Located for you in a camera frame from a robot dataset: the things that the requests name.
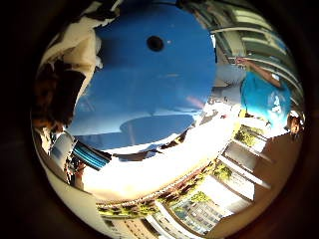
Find black round table grommet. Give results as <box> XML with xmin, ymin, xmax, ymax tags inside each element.
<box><xmin>147</xmin><ymin>35</ymin><xmax>165</xmax><ymax>53</ymax></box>

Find person in teal shirt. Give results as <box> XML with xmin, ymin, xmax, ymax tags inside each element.
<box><xmin>235</xmin><ymin>56</ymin><xmax>305</xmax><ymax>137</ymax></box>

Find white window frame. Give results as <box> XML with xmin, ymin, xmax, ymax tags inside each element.
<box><xmin>195</xmin><ymin>3</ymin><xmax>302</xmax><ymax>101</ymax></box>

